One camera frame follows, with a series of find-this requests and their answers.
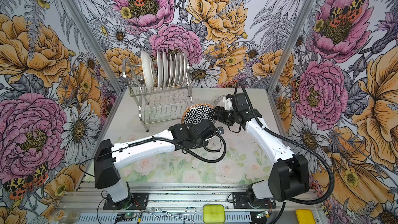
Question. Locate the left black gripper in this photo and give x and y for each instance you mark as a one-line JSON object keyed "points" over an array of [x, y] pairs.
{"points": [[201, 143]]}

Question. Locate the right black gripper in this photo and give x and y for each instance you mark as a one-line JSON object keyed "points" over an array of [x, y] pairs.
{"points": [[218, 114]]}

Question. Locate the plain white plate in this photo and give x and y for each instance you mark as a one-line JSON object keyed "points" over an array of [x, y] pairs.
{"points": [[197, 113]]}

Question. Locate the chrome wire dish rack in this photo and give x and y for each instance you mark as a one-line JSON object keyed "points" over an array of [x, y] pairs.
{"points": [[157, 105]]}

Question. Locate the yellow rimmed white plate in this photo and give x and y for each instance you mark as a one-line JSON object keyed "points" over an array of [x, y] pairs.
{"points": [[148, 70]]}

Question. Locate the red floral pattern plate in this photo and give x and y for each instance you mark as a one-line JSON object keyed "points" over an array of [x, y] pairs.
{"points": [[160, 69]]}

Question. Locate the black striped rim plate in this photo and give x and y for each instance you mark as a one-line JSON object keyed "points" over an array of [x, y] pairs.
{"points": [[219, 99]]}

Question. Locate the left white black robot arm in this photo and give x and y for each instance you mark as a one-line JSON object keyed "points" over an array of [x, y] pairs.
{"points": [[110, 158]]}

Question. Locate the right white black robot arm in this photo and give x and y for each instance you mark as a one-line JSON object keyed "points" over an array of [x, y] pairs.
{"points": [[289, 173]]}

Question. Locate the red dotted rim plate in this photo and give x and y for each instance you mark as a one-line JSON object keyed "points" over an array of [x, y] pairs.
{"points": [[165, 70]]}

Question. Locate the white plate row middle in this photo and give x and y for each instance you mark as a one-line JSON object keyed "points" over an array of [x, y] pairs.
{"points": [[174, 69]]}

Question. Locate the green square lid box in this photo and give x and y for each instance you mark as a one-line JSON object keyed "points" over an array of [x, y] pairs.
{"points": [[214, 214]]}

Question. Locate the small green circuit board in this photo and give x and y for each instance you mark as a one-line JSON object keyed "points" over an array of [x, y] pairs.
{"points": [[125, 217]]}

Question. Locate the yellow box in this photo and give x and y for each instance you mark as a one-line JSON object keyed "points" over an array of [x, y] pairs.
{"points": [[305, 216]]}

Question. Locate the bent metal wire hook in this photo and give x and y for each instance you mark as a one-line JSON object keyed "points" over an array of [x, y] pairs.
{"points": [[185, 217]]}

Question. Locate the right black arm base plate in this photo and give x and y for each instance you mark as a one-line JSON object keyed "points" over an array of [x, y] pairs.
{"points": [[244, 200]]}

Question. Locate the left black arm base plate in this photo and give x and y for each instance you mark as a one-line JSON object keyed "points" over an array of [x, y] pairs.
{"points": [[136, 201]]}

